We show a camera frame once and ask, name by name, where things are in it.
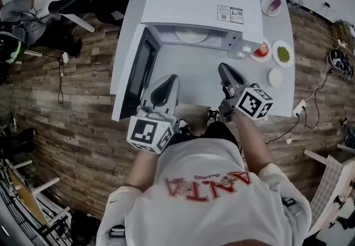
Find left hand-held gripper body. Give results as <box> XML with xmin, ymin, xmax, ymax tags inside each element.
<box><xmin>126</xmin><ymin>104</ymin><xmax>178</xmax><ymax>155</ymax></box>

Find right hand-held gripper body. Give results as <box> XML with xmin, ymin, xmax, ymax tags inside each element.
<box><xmin>218</xmin><ymin>83</ymin><xmax>275</xmax><ymax>123</ymax></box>

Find white plate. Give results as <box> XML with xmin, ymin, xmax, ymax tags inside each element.
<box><xmin>248</xmin><ymin>37</ymin><xmax>272</xmax><ymax>63</ymax></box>
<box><xmin>260</xmin><ymin>0</ymin><xmax>283</xmax><ymax>17</ymax></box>
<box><xmin>271</xmin><ymin>40</ymin><xmax>295</xmax><ymax>68</ymax></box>
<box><xmin>174</xmin><ymin>25</ymin><xmax>209</xmax><ymax>44</ymax></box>

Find person's right forearm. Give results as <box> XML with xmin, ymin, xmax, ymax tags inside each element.
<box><xmin>232</xmin><ymin>113</ymin><xmax>277</xmax><ymax>178</ymax></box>

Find person's left forearm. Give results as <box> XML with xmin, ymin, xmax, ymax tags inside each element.
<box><xmin>123</xmin><ymin>149</ymin><xmax>167</xmax><ymax>194</ymax></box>

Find person's left shoe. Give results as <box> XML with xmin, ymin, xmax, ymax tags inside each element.
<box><xmin>177</xmin><ymin>117</ymin><xmax>192</xmax><ymax>135</ymax></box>

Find person's shoe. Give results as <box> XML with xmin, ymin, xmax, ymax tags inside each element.
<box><xmin>206</xmin><ymin>108</ymin><xmax>221</xmax><ymax>122</ymax></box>
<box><xmin>177</xmin><ymin>117</ymin><xmax>192</xmax><ymax>135</ymax></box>

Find white bowl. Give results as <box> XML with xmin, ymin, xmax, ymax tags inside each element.
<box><xmin>267</xmin><ymin>68</ymin><xmax>285</xmax><ymax>88</ymax></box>

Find red apple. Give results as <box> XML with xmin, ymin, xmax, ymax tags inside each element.
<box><xmin>253</xmin><ymin>42</ymin><xmax>269</xmax><ymax>57</ymax></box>

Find person's right shoe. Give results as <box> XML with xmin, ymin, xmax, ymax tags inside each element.
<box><xmin>206</xmin><ymin>108</ymin><xmax>221</xmax><ymax>122</ymax></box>

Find person's black shorts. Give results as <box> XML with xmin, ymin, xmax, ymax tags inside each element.
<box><xmin>166</xmin><ymin>121</ymin><xmax>242</xmax><ymax>154</ymax></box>

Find white power strip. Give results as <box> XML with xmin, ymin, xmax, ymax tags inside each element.
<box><xmin>292</xmin><ymin>100</ymin><xmax>307</xmax><ymax>117</ymax></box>

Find pile of green beans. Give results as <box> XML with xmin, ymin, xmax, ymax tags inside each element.
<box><xmin>277</xmin><ymin>47</ymin><xmax>291</xmax><ymax>60</ymax></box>

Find purple onion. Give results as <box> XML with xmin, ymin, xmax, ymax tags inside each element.
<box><xmin>266</xmin><ymin>0</ymin><xmax>282</xmax><ymax>16</ymax></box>

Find black round device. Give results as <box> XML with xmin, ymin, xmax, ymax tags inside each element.
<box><xmin>328</xmin><ymin>48</ymin><xmax>354</xmax><ymax>79</ymax></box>

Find person's white t-shirt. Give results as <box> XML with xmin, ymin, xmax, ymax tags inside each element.
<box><xmin>95</xmin><ymin>136</ymin><xmax>313</xmax><ymax>246</ymax></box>

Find checkered cloth table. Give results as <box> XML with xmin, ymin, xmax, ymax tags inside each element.
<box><xmin>303</xmin><ymin>147</ymin><xmax>355</xmax><ymax>237</ymax></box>

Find wicker basket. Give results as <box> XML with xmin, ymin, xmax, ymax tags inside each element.
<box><xmin>334</xmin><ymin>19</ymin><xmax>355</xmax><ymax>39</ymax></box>

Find white cable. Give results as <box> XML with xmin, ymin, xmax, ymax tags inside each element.
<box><xmin>303</xmin><ymin>55</ymin><xmax>333</xmax><ymax>103</ymax></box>

